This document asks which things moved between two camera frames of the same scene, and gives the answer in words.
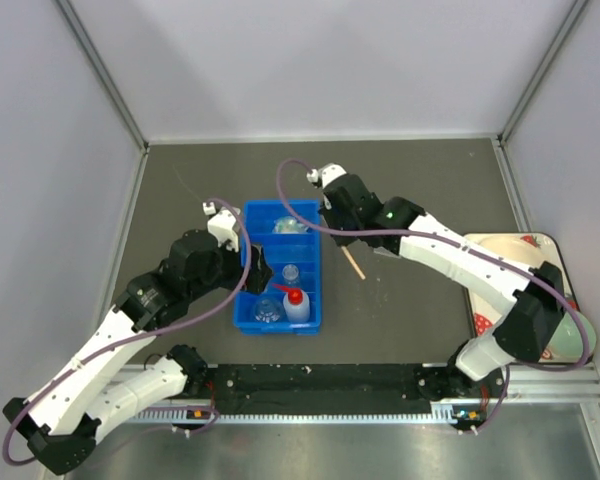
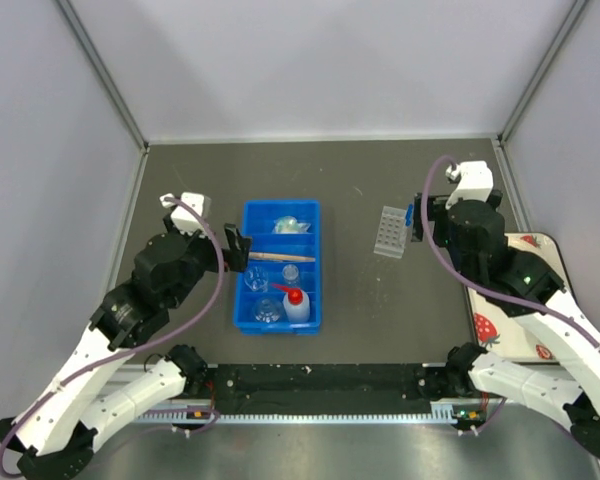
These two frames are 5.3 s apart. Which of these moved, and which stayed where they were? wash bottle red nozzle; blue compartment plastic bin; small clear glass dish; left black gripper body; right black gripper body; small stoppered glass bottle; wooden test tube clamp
Moved: wooden test tube clamp; right black gripper body; left black gripper body
Stayed: blue compartment plastic bin; small stoppered glass bottle; small clear glass dish; wash bottle red nozzle
